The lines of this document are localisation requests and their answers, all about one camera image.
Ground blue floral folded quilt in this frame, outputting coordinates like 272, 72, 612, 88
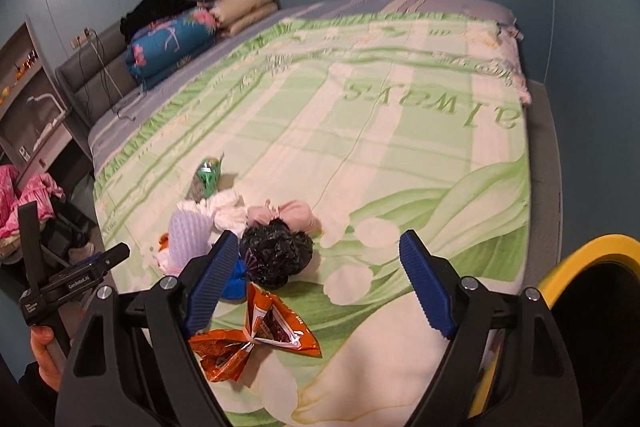
125, 6, 221, 92

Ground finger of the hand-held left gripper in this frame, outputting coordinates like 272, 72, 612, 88
42, 243, 131, 304

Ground green floral printed blanket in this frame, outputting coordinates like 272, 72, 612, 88
92, 0, 531, 427

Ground blue glove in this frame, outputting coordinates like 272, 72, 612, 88
220, 257, 251, 300

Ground orange snack packet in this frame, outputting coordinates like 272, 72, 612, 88
189, 329, 256, 383
245, 282, 322, 359

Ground black cable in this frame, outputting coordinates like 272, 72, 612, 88
90, 29, 146, 120

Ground white ribbed plastic cup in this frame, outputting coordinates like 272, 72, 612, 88
167, 209, 223, 269

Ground black plastic bag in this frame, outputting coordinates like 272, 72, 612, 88
240, 223, 315, 290

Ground person's left forearm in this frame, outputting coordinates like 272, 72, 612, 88
17, 359, 61, 427

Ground grey upholstered bed frame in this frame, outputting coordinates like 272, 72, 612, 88
55, 0, 571, 278

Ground grey shelf unit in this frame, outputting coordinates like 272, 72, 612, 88
0, 19, 93, 170

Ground person's left hand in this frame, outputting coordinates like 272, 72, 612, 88
30, 326, 66, 392

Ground white tissue with lilac band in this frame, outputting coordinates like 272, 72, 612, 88
210, 189, 251, 230

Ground black clothing pile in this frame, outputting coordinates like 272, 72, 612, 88
119, 0, 198, 42

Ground lavender bed sheet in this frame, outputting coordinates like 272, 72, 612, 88
87, 0, 526, 178

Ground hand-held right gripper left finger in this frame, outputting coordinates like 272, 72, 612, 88
55, 231, 241, 427

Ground pink cloth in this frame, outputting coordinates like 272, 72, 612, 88
0, 164, 66, 240

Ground pink plastic bag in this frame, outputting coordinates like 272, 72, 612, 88
247, 199, 321, 235

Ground green snack wrapper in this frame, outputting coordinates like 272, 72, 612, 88
187, 152, 226, 200

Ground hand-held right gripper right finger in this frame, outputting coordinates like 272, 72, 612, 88
398, 229, 583, 427

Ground wall outlet with charger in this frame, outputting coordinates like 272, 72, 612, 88
70, 27, 96, 50

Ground yellow trash bin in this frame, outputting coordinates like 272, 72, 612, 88
472, 234, 640, 415

